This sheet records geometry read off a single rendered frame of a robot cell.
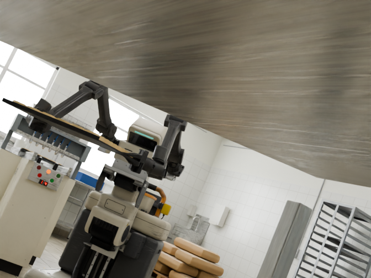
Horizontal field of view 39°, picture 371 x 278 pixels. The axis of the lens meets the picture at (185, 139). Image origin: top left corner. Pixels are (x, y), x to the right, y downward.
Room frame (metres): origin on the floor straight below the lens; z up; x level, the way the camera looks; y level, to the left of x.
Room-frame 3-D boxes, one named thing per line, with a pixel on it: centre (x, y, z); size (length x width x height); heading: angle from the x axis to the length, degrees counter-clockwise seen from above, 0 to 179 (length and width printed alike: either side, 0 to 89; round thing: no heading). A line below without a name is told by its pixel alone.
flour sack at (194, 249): (8.08, -0.83, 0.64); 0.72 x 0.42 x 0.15; 37
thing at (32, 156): (4.94, 1.33, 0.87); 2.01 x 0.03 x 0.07; 20
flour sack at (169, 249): (8.35, -0.66, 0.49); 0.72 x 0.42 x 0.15; 121
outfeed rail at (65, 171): (5.03, 1.06, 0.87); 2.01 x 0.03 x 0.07; 20
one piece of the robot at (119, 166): (3.02, 0.23, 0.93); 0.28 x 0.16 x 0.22; 78
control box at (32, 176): (4.06, 0.86, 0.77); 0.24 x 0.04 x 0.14; 110
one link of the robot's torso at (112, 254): (3.13, 0.14, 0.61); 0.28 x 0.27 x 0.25; 78
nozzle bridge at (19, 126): (4.88, 1.16, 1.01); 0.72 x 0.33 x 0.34; 110
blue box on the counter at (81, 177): (8.03, 1.10, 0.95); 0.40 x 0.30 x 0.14; 124
